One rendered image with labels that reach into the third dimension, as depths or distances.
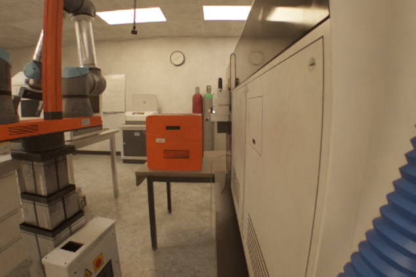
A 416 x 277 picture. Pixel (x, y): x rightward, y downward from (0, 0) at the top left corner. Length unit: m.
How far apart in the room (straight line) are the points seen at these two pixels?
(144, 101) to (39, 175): 3.94
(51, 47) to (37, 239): 0.72
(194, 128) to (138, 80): 3.54
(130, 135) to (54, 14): 3.55
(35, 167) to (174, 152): 0.95
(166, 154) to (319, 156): 1.43
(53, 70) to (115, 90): 4.27
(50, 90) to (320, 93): 0.81
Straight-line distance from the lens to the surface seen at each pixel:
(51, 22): 0.90
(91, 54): 1.17
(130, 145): 4.30
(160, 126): 1.54
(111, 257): 1.07
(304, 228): 0.22
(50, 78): 0.85
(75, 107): 0.99
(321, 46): 0.19
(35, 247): 1.04
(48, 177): 0.89
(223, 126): 1.12
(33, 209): 0.97
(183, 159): 1.55
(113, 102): 5.12
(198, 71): 4.63
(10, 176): 1.66
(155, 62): 4.84
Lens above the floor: 1.21
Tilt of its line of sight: 5 degrees down
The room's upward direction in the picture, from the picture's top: straight up
